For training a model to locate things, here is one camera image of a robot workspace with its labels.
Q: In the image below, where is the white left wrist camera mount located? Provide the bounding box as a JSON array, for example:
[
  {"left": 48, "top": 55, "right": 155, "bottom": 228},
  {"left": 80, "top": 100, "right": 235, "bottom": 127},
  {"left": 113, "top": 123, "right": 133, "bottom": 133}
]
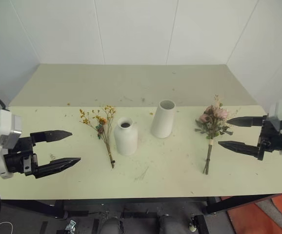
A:
[{"left": 0, "top": 109, "right": 23, "bottom": 180}]

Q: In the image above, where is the dark grey rounded shape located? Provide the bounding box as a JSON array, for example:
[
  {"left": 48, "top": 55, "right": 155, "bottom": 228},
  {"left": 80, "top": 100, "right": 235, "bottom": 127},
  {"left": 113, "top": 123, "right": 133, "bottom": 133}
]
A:
[{"left": 99, "top": 217, "right": 121, "bottom": 234}]

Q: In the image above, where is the pink flower bouquet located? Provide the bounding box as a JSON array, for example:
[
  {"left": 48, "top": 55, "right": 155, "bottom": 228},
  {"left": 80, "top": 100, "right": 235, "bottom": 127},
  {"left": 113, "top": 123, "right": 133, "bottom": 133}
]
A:
[{"left": 195, "top": 94, "right": 241, "bottom": 176}]

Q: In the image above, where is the small metal clamp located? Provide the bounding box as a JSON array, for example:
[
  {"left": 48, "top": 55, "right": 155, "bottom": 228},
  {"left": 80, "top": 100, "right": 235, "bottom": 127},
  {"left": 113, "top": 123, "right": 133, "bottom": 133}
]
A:
[{"left": 66, "top": 219, "right": 77, "bottom": 232}]

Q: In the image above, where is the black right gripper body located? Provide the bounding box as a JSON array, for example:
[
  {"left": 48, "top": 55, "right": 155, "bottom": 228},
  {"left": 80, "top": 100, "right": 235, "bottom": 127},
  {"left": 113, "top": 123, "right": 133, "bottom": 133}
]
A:
[{"left": 258, "top": 118, "right": 282, "bottom": 156}]

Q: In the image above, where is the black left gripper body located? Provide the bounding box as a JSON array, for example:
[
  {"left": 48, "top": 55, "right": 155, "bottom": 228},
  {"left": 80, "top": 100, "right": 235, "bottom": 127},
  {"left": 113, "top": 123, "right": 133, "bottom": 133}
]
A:
[{"left": 4, "top": 135, "right": 39, "bottom": 177}]

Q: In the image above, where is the white bottle-shaped vase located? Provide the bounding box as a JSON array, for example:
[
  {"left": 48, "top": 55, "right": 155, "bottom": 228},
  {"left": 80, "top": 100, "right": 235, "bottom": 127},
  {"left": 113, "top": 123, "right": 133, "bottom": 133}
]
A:
[{"left": 113, "top": 116, "right": 139, "bottom": 156}]

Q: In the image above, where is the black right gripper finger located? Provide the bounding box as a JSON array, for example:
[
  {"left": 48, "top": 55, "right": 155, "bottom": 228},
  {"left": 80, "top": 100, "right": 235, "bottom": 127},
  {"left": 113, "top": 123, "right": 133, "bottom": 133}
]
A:
[
  {"left": 226, "top": 115, "right": 269, "bottom": 128},
  {"left": 218, "top": 140, "right": 264, "bottom": 161}
]

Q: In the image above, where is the thin white cable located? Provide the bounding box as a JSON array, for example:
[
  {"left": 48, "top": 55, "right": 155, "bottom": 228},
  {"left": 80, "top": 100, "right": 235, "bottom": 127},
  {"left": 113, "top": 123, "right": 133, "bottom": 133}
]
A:
[{"left": 0, "top": 221, "right": 14, "bottom": 234}]

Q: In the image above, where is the orange floor mat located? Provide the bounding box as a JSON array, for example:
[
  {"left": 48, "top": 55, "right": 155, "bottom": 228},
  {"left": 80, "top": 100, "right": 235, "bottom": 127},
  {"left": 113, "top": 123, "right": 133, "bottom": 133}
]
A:
[{"left": 220, "top": 192, "right": 282, "bottom": 234}]

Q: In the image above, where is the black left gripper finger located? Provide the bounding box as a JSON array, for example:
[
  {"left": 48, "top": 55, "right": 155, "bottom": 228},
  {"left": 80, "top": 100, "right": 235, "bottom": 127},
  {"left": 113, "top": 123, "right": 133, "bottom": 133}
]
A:
[
  {"left": 30, "top": 130, "right": 73, "bottom": 147},
  {"left": 34, "top": 157, "right": 81, "bottom": 179}
]

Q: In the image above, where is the white conical vase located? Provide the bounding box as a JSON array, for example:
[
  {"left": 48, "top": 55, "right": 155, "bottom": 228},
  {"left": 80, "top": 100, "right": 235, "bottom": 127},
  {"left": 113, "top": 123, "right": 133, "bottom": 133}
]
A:
[{"left": 150, "top": 99, "right": 176, "bottom": 139}]

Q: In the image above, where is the yellow dried flower bunch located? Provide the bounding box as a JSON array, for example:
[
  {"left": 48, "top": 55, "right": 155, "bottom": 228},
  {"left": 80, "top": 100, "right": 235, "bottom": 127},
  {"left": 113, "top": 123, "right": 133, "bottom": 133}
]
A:
[{"left": 79, "top": 104, "right": 118, "bottom": 170}]

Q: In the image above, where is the black table frame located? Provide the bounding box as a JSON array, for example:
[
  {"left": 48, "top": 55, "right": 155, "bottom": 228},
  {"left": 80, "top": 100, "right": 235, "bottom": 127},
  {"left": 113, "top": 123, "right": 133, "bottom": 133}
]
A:
[{"left": 0, "top": 194, "right": 278, "bottom": 234}]

